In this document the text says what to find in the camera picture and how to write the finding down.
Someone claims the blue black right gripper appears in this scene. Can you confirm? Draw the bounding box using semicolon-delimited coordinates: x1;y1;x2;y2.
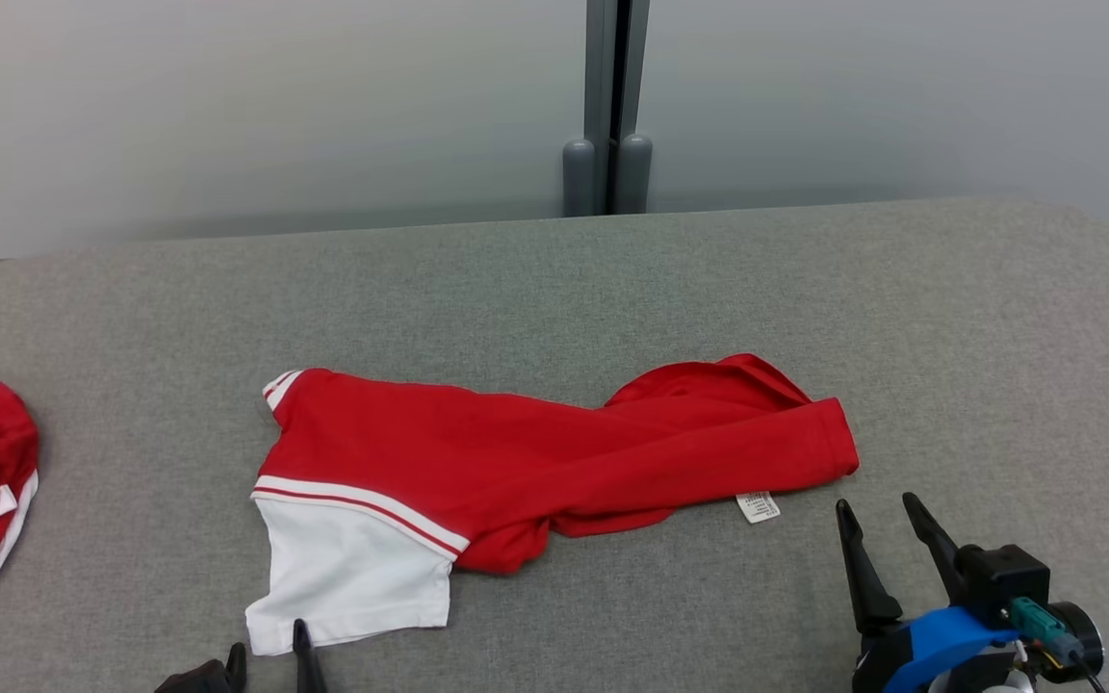
836;493;1104;693

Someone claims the red shirt with white sleeve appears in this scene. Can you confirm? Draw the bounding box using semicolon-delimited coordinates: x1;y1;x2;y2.
245;353;861;657

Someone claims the right camera cable teal plug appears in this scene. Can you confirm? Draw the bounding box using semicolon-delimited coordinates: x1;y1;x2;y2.
1009;597;1109;693

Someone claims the grey partition post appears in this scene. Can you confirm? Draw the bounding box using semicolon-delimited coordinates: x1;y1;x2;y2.
583;0;652;216

